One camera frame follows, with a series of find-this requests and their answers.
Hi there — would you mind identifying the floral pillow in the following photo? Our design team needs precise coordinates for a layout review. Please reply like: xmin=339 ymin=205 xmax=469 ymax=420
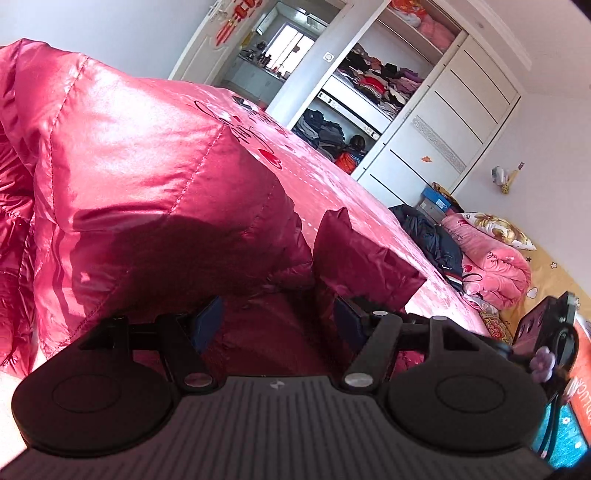
xmin=462 ymin=211 xmax=537 ymax=252

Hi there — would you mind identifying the pile of dark clothes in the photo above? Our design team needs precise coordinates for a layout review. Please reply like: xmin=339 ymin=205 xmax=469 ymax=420
xmin=292 ymin=108 xmax=370 ymax=175

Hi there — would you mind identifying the red down jacket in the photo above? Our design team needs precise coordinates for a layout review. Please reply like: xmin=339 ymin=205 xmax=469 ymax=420
xmin=0 ymin=39 xmax=428 ymax=379

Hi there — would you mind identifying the blue shoe box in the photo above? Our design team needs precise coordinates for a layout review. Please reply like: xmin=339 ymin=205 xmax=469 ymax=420
xmin=419 ymin=185 xmax=459 ymax=214

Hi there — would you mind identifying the pink bed sheet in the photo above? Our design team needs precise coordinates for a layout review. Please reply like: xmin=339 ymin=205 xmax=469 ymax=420
xmin=0 ymin=76 xmax=509 ymax=453

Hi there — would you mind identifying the brown floral cloth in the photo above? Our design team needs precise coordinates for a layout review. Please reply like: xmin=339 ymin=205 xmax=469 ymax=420
xmin=480 ymin=310 xmax=514 ymax=346

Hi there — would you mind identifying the black jacket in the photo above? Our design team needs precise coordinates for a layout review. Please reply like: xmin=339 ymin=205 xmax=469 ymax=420
xmin=389 ymin=204 xmax=465 ymax=278

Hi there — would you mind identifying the purple flower charm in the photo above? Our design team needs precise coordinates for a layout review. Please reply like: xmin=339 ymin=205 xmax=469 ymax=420
xmin=529 ymin=346 xmax=557 ymax=383

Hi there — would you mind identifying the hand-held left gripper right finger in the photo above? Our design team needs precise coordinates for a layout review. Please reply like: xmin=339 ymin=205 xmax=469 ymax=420
xmin=334 ymin=296 xmax=512 ymax=396

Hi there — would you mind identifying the orange pillow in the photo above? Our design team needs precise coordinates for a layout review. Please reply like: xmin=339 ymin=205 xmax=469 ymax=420
xmin=568 ymin=323 xmax=591 ymax=425

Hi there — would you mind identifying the white door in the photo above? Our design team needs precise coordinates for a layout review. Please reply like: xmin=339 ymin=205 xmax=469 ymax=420
xmin=168 ymin=0 xmax=259 ymax=86

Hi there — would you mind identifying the teal pillow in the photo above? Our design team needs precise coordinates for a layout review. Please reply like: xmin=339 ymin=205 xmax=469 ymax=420
xmin=531 ymin=401 xmax=589 ymax=472

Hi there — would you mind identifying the red knot door decoration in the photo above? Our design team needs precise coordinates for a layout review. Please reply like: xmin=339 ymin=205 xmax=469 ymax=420
xmin=215 ymin=0 xmax=259 ymax=47

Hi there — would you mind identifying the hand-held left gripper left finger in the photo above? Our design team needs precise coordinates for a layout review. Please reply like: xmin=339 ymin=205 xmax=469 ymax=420
xmin=69 ymin=295 xmax=227 ymax=396

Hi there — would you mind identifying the white wardrobe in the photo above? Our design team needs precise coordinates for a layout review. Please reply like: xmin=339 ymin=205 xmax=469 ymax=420
xmin=265 ymin=0 xmax=522 ymax=195

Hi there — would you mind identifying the yellow headboard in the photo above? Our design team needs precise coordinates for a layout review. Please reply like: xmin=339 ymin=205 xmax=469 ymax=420
xmin=501 ymin=231 xmax=591 ymax=333

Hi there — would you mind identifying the pile of folded clothes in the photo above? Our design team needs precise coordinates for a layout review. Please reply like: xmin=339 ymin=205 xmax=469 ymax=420
xmin=336 ymin=44 xmax=424 ymax=116

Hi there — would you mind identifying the pink bedding on shelf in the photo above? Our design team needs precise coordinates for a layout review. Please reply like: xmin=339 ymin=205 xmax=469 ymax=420
xmin=390 ymin=0 xmax=455 ymax=51

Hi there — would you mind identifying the kitchen window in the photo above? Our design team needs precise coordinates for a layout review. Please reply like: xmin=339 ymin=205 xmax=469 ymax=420
xmin=268 ymin=23 xmax=317 ymax=79

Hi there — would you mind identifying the grey shoe box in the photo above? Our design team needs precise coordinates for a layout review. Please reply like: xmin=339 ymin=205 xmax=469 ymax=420
xmin=417 ymin=200 xmax=448 ymax=223

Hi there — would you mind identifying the folded pink quilt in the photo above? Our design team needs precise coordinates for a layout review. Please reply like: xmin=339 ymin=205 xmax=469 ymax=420
xmin=441 ymin=215 xmax=533 ymax=311

